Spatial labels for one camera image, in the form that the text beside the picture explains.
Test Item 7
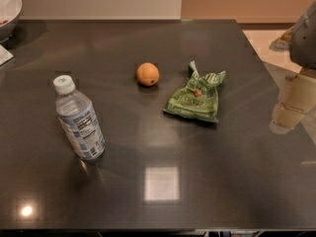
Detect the white bowl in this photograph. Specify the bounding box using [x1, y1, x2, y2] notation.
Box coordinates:
[0, 0, 23, 42]

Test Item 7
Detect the green jalapeno chip bag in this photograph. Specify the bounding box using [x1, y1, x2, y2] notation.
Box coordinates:
[163, 61, 226, 122]

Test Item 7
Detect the white paper sheet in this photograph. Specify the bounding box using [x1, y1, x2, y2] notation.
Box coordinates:
[0, 44, 14, 65]

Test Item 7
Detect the clear plastic water bottle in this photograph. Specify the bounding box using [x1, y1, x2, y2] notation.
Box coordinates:
[53, 75, 106, 161]

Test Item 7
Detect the orange round fruit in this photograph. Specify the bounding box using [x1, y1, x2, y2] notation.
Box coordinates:
[136, 62, 160, 87]

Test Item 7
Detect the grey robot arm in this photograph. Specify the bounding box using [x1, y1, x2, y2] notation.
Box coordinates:
[270, 1, 316, 134]

